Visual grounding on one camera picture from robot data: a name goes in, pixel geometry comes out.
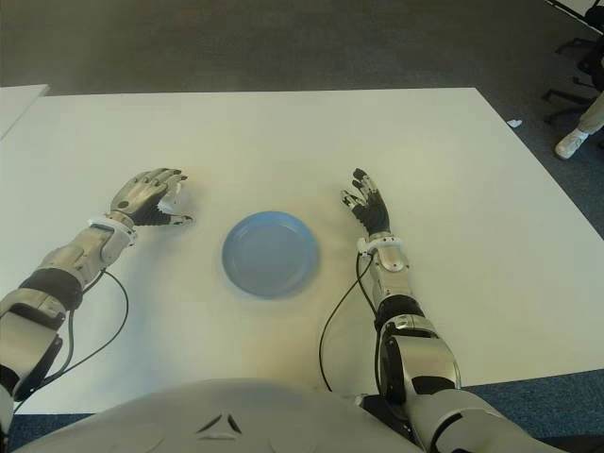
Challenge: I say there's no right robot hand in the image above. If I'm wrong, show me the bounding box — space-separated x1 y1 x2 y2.
340 167 393 236

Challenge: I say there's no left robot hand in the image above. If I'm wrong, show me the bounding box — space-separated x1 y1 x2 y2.
109 167 194 228

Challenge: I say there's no white charger block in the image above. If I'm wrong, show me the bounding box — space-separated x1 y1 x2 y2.
158 182 186 214

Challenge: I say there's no blue round plate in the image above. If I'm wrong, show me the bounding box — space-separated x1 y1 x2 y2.
221 210 322 299

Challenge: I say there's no white neighbouring table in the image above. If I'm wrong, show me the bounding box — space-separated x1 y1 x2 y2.
0 83 51 141

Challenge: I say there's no white shoe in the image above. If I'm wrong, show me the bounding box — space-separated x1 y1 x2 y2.
554 127 590 160

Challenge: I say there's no grey robot torso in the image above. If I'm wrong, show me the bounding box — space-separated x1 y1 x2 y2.
13 377 426 453

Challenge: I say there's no beige trouser leg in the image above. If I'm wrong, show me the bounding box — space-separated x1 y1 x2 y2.
576 89 604 136

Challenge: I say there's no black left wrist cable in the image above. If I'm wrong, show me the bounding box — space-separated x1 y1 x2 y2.
13 267 130 402

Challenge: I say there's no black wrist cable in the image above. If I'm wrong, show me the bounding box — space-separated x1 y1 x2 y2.
319 254 381 393
13 267 130 402

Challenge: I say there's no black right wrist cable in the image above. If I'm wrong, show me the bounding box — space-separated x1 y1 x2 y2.
319 254 381 393

